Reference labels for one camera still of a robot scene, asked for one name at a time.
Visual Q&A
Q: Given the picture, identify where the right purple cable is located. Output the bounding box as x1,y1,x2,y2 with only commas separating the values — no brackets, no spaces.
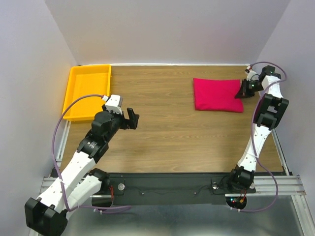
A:
230,61,288,212

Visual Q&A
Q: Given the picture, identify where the red t shirt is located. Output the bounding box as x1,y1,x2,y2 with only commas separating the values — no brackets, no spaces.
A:
193,78,244,113

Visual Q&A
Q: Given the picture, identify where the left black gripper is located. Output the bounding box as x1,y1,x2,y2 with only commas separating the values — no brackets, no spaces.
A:
102,104,139,142

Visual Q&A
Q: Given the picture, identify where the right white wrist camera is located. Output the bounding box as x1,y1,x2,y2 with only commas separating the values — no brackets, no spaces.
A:
245,65,257,81

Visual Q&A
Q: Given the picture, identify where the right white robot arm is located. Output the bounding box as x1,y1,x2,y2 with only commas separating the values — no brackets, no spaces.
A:
226,61,289,192

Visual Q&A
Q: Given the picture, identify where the aluminium frame rail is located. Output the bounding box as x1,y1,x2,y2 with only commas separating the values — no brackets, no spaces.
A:
39,121,71,194

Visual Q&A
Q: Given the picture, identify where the purple cable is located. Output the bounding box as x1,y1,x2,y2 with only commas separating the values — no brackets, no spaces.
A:
230,61,288,212
51,94,132,214

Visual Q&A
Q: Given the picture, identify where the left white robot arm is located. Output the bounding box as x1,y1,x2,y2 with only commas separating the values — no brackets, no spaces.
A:
25,108,140,236

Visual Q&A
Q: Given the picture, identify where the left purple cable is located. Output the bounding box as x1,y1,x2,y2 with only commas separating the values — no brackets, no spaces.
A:
51,94,132,214

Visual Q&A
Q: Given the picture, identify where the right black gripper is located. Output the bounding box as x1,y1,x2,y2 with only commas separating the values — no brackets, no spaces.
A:
236,79,264,99

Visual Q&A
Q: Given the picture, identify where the yellow plastic tray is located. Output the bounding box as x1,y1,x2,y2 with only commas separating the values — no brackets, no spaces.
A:
63,64,111,121

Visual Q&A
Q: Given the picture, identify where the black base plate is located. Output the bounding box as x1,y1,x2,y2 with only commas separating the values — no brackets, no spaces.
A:
91,173,255,207

